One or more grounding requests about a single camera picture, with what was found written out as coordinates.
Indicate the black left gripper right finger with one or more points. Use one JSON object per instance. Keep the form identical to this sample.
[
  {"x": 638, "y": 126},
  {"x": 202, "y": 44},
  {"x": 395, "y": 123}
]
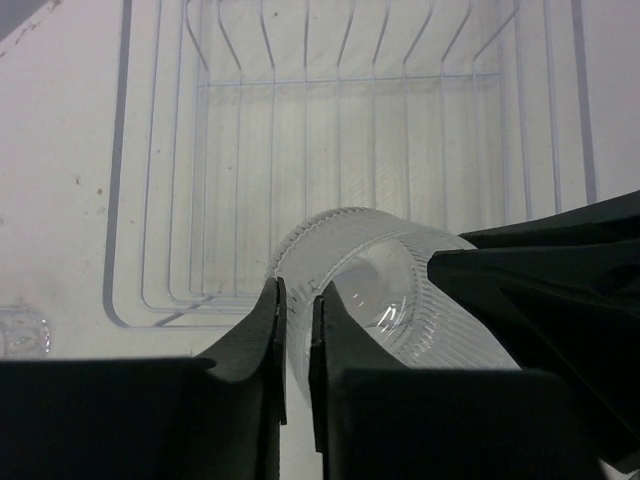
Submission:
[{"x": 375, "y": 418}]

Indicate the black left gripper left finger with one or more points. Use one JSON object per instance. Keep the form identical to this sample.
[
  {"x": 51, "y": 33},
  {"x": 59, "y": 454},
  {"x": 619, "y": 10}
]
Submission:
[{"x": 216, "y": 415}]

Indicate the white wire dish rack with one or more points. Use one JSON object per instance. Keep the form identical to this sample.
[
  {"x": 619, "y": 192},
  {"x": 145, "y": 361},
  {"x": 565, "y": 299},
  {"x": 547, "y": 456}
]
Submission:
[{"x": 237, "y": 120}]

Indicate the clear faceted glass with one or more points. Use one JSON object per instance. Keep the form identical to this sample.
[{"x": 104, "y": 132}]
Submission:
[{"x": 25, "y": 334}]

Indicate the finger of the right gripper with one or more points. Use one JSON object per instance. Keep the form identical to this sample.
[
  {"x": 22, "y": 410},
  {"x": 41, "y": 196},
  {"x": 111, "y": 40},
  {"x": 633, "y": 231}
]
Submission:
[{"x": 561, "y": 294}]

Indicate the clear ribbed glass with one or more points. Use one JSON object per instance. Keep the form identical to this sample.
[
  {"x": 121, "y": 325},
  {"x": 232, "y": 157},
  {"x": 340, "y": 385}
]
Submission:
[{"x": 378, "y": 263}]

